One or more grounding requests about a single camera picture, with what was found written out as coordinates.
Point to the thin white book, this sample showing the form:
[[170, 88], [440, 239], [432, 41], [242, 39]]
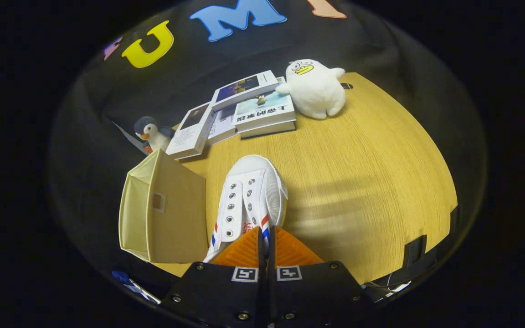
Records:
[[222, 127]]

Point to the white book with dark portrait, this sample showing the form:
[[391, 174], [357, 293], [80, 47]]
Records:
[[192, 132]]

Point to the blue and white object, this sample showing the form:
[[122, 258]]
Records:
[[130, 282]]

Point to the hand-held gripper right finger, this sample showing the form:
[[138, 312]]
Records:
[[317, 291]]

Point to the black table edge clamp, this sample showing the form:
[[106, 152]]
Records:
[[414, 250], [454, 218]]

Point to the grey penguin plush toy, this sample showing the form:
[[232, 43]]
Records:
[[153, 134]]

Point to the white duck plush toy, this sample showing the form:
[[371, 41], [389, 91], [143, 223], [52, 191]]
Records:
[[315, 91]]

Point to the white striped canvas shoe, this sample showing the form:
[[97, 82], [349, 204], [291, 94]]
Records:
[[255, 191]]

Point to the thick book with teal cover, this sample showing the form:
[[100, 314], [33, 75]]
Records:
[[265, 111]]

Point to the beige fabric storage box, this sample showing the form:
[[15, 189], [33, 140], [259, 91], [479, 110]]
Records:
[[176, 218]]

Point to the book with blue cover photo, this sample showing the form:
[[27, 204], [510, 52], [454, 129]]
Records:
[[244, 86]]

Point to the black backdrop cloth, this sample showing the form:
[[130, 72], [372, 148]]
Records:
[[94, 114]]

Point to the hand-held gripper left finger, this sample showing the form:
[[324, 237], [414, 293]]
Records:
[[217, 291]]

